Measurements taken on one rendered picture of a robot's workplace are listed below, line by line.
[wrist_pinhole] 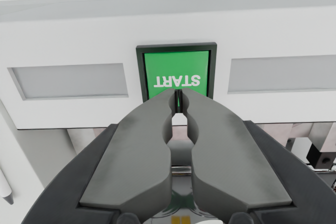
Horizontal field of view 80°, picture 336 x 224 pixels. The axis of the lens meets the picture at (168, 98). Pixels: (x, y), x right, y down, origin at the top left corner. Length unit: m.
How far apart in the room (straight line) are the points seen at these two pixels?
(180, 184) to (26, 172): 0.20
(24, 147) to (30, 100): 0.06
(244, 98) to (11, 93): 0.19
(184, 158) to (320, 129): 0.23
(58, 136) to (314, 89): 0.28
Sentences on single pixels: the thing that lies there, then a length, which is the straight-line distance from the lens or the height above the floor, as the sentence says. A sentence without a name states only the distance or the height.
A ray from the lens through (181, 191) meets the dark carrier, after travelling 0.36.
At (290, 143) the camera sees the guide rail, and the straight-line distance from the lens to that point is 0.40.
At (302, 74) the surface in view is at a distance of 0.19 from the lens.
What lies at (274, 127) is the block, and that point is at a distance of 0.28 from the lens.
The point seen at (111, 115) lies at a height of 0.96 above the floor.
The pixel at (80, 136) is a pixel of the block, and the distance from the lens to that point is 0.29.
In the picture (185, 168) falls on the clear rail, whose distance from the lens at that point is 0.32.
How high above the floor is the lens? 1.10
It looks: 59 degrees down
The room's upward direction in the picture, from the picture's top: 177 degrees counter-clockwise
